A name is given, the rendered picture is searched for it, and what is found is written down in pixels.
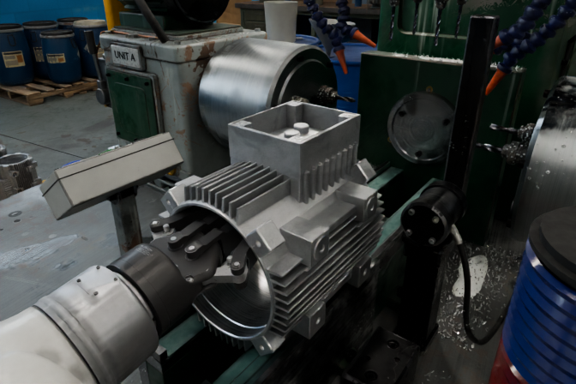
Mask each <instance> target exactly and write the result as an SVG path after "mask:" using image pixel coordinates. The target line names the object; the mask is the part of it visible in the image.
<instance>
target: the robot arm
mask: <svg viewBox="0 0 576 384"><path fill-rule="evenodd" d="M149 226H150V229H151V232H152V235H153V240H152V242H150V244H147V243H141V244H138V245H136V246H135V247H134V248H132V249H131V250H129V251H128V252H126V253H125V254H123V255H122V256H120V257H119V258H117V259H116V260H114V261H113V262H112V263H110V264H109V265H107V266H106V267H102V266H92V267H90V268H88V269H87V270H85V271H84V272H82V273H80V274H79V275H77V276H76V277H74V278H73V279H72V280H70V281H69V282H67V283H66V284H64V285H62V286H61V287H59V288H58V289H56V290H55V291H54V292H52V293H51V294H49V295H48V296H44V297H42V298H40V300H38V302H36V304H34V305H33V306H31V307H29V308H28V309H25V310H23V311H22V312H20V313H19V314H17V315H14V316H12V317H10V318H8V319H6V320H4V321H0V384H120V383H121V382H122V381H124V380H125V379H126V378H127V377H128V376H129V375H130V374H131V373H133V372H134V371H135V370H136V369H137V368H138V367H139V366H140V365H141V364H143V363H144V362H145V361H146V360H147V359H148V358H149V357H150V356H152V354H154V352H156V350H157V349H158V347H159V336H161V335H162V334H163V333H164V332H165V331H166V330H167V329H168V328H170V327H171V326H172V325H173V324H174V323H175V322H176V321H178V320H179V319H180V318H181V317H182V316H183V315H185V314H186V313H187V312H188V311H189V309H190V307H191V305H192V303H193V302H194V300H195V299H196V298H197V296H199V295H200V294H202V293H203V292H205V291H210V290H212V288H214V286H216V284H217V283H233V284H234V287H235V288H236V289H237V290H242V289H244V288H245V287H246V286H247V284H248V279H249V271H250V270H251V268H252V267H253V266H254V264H255V263H256V262H257V258H256V256H255V254H254V252H253V251H252V249H251V248H250V246H249V245H248V244H247V242H246V241H245V240H244V238H243V237H242V236H241V235H240V233H239V232H238V231H237V230H236V229H235V228H234V227H233V226H232V225H231V224H230V223H229V222H228V221H226V220H225V219H224V218H222V217H221V216H219V215H218V214H216V213H215V212H213V211H211V210H209V209H206V208H204V207H198V206H192V207H189V208H187V209H185V210H183V211H182V212H179V213H176V214H174V215H172V216H170V217H167V218H163V219H157V220H154V221H153V222H151V223H150V225H149ZM173 228H175V229H173ZM234 249H235V251H234V253H233V255H231V252H232V250H234ZM225 261H227V262H226V263H225V264H224V266H221V265H222V264H223V263H224V262H225Z"/></svg>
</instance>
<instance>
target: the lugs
mask: <svg viewBox="0 0 576 384"><path fill-rule="evenodd" d="M375 176H376V173H375V171H374V169H373V168H372V166H371V165H370V164H369V162H368V160H366V159H362V160H361V161H359V162H358V163H356V164H355V165H354V166H352V167H351V177H352V179H353V180H354V182H355V183H358V184H361V185H363V184H365V183H366V182H368V181H369V180H370V179H372V178H373V177H375ZM184 186H186V185H185V184H184V183H182V184H179V185H178V186H176V187H174V188H172V189H169V190H168V191H167V192H166V193H165V194H164V195H163V197H162V198H161V201H162V203H163V204H164V206H165V208H166V210H167V211H168V213H169V214H171V212H172V211H173V210H174V209H175V208H176V207H178V206H179V204H180V203H182V202H184ZM246 238H247V240H248V241H249V243H250V245H251V246H252V248H253V249H254V251H255V252H256V254H257V255H258V257H259V258H262V257H264V256H265V255H268V254H269V253H271V252H272V251H274V250H275V249H276V248H278V247H279V246H280V245H281V244H283V243H284V242H285V239H284V238H283V236H282V235H281V233H280V232H279V230H278V228H277V227H276V225H275V224H274V222H273V221H272V220H271V219H270V220H268V221H267V222H265V223H263V224H262V225H260V226H258V227H257V228H255V229H254V230H252V232H250V233H249V234H248V235H247V236H246ZM251 342H252V344H253V346H254V347H255V348H256V350H257V351H258V353H259V355H260V356H261V357H263V356H266V355H268V354H271V353H274V352H275V351H276V350H277V349H278V348H279V347H280V346H281V345H282V344H283V343H284V342H285V337H284V338H280V337H278V336H276V335H274V334H272V333H270V332H268V333H267V334H266V335H264V336H261V337H260V338H258V339H253V340H251Z"/></svg>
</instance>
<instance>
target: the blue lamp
mask: <svg viewBox="0 0 576 384"><path fill-rule="evenodd" d="M502 339H503V344H504V347H505V350H506V353H507V355H508V357H509V359H510V361H511V362H512V364H513V366H514V367H515V368H516V370H518V372H519V373H520V374H521V375H522V377H523V378H524V379H525V380H526V381H527V382H528V383H529V384H576V290H575V289H574V288H572V287H571V286H570V285H568V284H566V283H565V282H563V281H562V280H561V279H559V278H558V277H557V276H556V275H554V274H553V273H552V272H551V271H550V270H549V269H548V268H547V267H546V266H545V265H544V264H543V262H542V261H541V260H540V259H539V258H538V257H537V255H536V254H535V252H534V251H533V250H532V248H531V245H530V242H529V238H527V241H526V244H525V250H524V254H523V260H522V262H521V263H520V266H519V272H518V276H517V281H516V283H515V286H514V288H513V294H512V297H511V302H510V304H509V308H508V312H507V317H506V320H505V324H504V327H503V329H502Z"/></svg>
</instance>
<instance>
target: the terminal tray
mask: <svg viewBox="0 0 576 384"><path fill-rule="evenodd" d="M292 103H298V104H297V105H293V104H292ZM344 114H351V115H350V116H344ZM360 120H361V115H360V114H356V113H352V112H348V111H340V110H336V109H332V108H327V107H324V106H319V105H312V104H308V103H304V102H299V101H295V100H292V101H290V102H287V103H284V104H282V105H278V106H275V107H274V108H271V109H268V110H265V111H262V112H259V113H256V114H254V115H252V116H249V117H245V118H243V119H240V120H237V121H235V122H233V123H228V136H229V150H230V157H231V165H233V164H235V163H236V162H239V163H241V162H243V161H244V162H245V164H246V163H248V162H251V164H254V163H255V162H256V163H257V166H259V165H263V168H264V169H265V168H267V167H268V166H269V167H270V172H271V171H274V170H276V172H277V176H279V175H281V174H283V175H284V181H286V180H288V179H290V180H291V195H292V196H293V197H294V198H295V199H296V200H297V201H298V202H299V203H302V202H303V203H304V204H309V198H310V199H312V200H314V199H315V194H318V195H321V191H322V189H324V190H325V191H328V185H329V186H331V187H333V186H334V181H335V182H336V183H339V180H340V178H342V179H345V174H346V175H348V176H350V175H351V167H352V166H354V165H355V164H356V163H357V147H358V144H359V132H360ZM240 122H246V124H239V123H240ZM295 136H301V137H302V139H300V140H296V139H294V137H295Z"/></svg>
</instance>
